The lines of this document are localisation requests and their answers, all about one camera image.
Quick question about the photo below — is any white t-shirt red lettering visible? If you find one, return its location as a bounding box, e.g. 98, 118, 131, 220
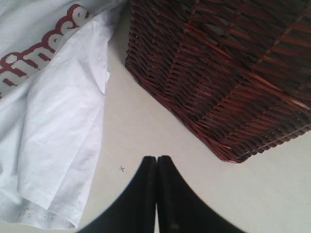
0, 0, 125, 230

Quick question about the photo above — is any dark red wicker basket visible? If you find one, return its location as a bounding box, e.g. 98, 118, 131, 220
125, 0, 311, 163

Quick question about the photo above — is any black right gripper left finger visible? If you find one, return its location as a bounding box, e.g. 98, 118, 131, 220
79, 156, 156, 233

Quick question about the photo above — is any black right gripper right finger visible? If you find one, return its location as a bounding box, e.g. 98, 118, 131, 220
156, 156, 243, 233

